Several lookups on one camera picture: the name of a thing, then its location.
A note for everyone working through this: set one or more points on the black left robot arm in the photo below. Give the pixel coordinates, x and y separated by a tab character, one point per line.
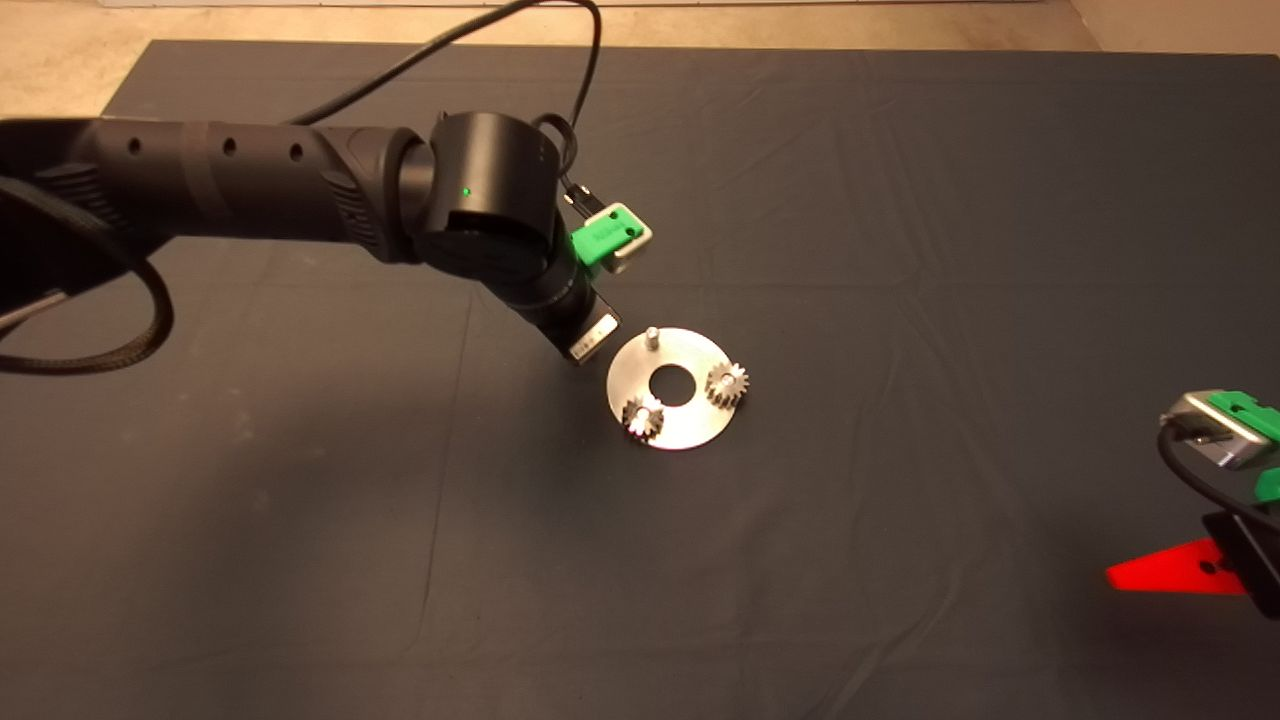
250	180

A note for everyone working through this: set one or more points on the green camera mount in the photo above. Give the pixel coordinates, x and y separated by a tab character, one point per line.
1250	412
600	238

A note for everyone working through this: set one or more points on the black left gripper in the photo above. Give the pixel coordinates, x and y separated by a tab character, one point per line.
585	325

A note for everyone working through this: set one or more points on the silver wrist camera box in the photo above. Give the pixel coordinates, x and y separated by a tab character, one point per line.
1205	435
635	250

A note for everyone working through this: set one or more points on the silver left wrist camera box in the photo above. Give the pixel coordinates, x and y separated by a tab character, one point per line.
635	250

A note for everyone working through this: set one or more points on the green left camera mount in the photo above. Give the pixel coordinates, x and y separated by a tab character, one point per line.
600	238

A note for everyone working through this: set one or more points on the green right camera mount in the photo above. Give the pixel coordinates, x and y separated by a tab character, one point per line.
1250	412

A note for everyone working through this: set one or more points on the small steel planetary gear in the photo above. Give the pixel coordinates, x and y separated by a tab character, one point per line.
643	420
728	388

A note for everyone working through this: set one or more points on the round metal carrier plate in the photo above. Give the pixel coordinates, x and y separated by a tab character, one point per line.
690	430

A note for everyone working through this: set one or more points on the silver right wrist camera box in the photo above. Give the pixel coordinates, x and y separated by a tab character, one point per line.
1205	435

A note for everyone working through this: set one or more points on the dark grey table cloth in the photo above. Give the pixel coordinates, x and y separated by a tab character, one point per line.
900	200

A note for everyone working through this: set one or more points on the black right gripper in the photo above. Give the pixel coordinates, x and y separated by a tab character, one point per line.
1255	560

